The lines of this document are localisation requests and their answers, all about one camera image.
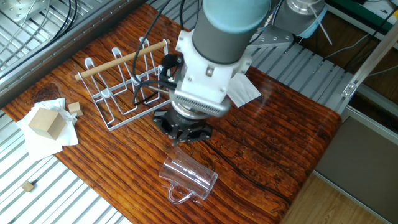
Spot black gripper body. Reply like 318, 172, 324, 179
163, 107, 209, 142

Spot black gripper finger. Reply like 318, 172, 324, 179
153, 110, 178, 147
194, 123, 213, 142

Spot clear glass cup with handle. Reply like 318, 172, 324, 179
159, 157, 219, 205

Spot white wire cup rack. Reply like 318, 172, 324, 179
75, 37, 181, 131

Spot flat white paper sheet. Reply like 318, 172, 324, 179
225, 68, 262, 109

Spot large wooden block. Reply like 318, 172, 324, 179
28, 107, 67, 140

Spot crumpled white paper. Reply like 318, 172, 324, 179
16, 98, 80, 156

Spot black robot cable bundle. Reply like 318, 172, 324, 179
132, 0, 206, 108

